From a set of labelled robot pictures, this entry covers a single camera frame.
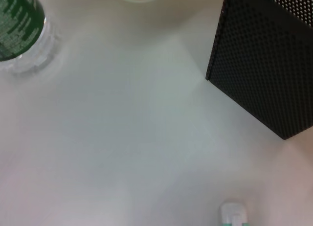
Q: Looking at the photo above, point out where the clear water bottle green label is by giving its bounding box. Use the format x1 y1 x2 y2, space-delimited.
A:
0 0 61 74

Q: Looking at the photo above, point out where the black mesh pen holder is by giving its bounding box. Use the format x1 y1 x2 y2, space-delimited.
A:
204 0 313 140

